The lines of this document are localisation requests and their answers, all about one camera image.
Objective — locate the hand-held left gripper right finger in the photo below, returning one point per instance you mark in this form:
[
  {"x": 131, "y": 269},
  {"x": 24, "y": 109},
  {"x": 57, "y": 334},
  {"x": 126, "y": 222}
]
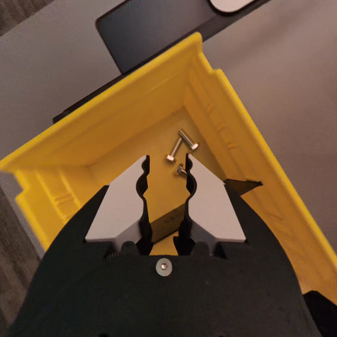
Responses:
[{"x": 210, "y": 210}]

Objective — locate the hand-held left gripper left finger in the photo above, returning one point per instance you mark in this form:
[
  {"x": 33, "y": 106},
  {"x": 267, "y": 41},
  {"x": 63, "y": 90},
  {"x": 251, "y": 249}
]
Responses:
[{"x": 118, "y": 210}]

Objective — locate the silver hex bolt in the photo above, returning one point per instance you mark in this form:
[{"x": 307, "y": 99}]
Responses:
[
  {"x": 175, "y": 148},
  {"x": 180, "y": 171},
  {"x": 187, "y": 139}
]

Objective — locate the yellow plastic bin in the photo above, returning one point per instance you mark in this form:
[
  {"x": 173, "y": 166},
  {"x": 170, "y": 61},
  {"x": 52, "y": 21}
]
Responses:
[{"x": 131, "y": 118}]

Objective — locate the black flat pad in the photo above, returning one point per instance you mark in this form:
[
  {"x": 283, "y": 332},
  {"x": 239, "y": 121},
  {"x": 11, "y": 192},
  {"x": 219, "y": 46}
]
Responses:
[{"x": 147, "y": 34}]

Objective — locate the white stand base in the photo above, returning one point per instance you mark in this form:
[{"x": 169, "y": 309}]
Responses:
[{"x": 229, "y": 5}]

